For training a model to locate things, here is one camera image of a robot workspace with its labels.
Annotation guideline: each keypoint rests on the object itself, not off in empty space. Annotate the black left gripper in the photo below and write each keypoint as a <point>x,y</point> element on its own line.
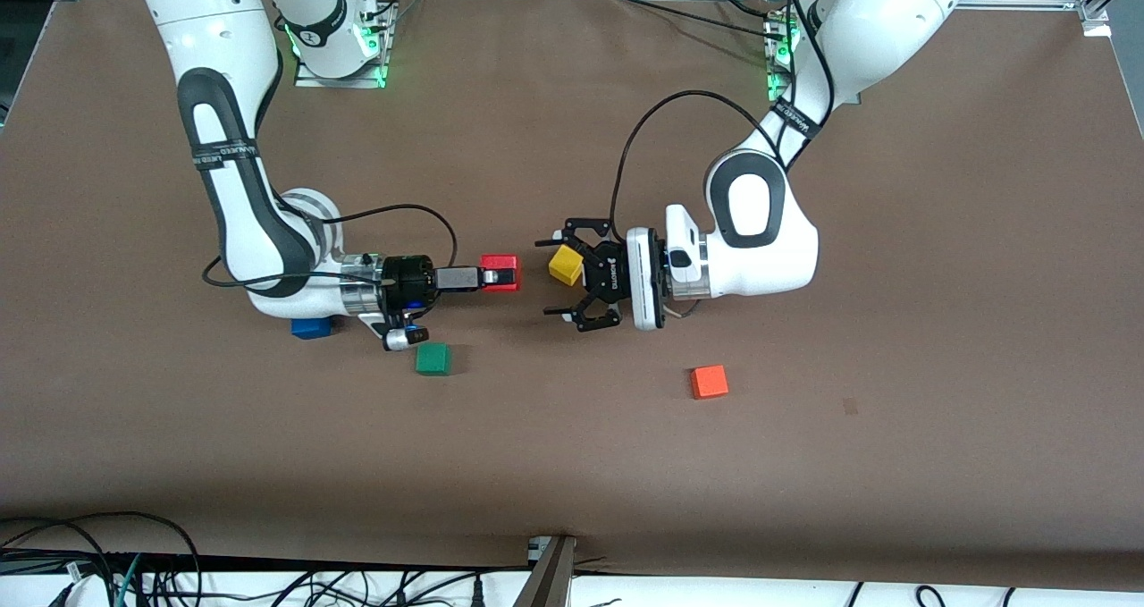
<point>607,278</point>

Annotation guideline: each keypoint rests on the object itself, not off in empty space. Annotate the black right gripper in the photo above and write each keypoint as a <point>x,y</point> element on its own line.
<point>407,282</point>

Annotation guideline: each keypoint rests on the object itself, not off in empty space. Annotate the red cube block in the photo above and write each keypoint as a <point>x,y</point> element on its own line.
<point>500,260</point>

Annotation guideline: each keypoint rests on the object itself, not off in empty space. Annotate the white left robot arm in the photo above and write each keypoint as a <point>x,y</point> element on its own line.
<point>769,231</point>

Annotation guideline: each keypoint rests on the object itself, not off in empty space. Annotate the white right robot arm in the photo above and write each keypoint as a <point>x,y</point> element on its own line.
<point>232,231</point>

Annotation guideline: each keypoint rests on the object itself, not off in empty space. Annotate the yellow cube block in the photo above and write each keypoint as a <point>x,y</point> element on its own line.
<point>565,267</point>

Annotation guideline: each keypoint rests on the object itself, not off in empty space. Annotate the green cube block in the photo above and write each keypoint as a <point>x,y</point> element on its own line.
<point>433,359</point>

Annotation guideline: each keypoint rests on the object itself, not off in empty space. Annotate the blue cube block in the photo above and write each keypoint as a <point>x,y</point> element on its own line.
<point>311,329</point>

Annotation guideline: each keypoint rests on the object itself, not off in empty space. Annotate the orange cube block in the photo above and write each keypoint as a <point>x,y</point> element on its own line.
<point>709,382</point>

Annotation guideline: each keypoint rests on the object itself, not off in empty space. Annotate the brown paper table cover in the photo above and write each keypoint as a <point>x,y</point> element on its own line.
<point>572,464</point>

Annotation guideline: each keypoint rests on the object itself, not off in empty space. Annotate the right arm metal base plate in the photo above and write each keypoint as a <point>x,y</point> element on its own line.
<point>308,80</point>

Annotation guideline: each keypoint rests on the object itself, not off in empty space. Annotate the aluminium frame rail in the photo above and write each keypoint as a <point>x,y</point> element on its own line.
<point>1028,4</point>

